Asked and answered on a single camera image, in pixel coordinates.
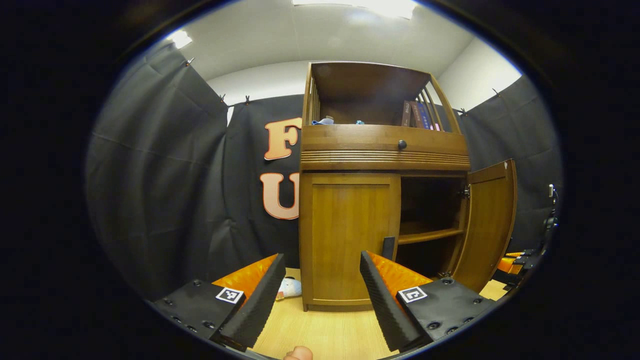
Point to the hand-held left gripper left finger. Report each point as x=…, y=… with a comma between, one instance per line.
x=257, y=305

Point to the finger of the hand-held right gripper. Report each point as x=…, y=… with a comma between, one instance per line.
x=510, y=264

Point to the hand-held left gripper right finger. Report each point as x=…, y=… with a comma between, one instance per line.
x=382, y=305

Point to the wooden shoe cabinet door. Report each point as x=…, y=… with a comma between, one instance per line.
x=490, y=225
x=345, y=235

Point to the wooden double-door shoe cabinet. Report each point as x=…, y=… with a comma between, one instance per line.
x=370, y=85

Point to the wooden cabinet shelf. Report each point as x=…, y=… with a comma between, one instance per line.
x=430, y=235

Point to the wooden cabinet drawer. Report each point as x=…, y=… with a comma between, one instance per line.
x=350, y=142

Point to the white plush toy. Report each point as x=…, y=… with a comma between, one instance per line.
x=290, y=287

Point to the black backdrop cloth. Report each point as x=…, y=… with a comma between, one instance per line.
x=165, y=175

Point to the blue book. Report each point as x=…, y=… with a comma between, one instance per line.
x=424, y=116

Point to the reddish brown book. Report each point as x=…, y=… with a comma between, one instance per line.
x=415, y=115

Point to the brown leaning book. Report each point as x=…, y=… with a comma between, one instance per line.
x=405, y=114

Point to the small ceiling light panel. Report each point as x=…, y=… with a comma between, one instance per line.
x=180, y=39

